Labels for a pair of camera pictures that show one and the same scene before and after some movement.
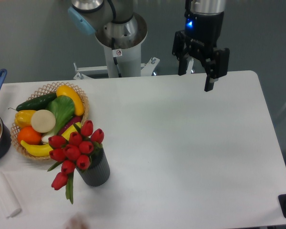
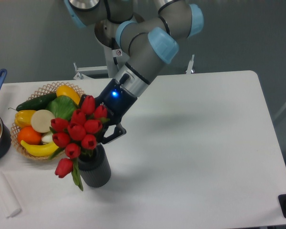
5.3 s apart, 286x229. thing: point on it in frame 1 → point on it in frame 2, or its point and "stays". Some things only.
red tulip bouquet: x=75 y=151 → x=77 y=135
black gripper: x=202 y=32 → x=117 y=100
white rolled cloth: x=7 y=199 stays
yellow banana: x=41 y=150 stays
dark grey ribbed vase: x=98 y=173 stays
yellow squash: x=64 y=90 stays
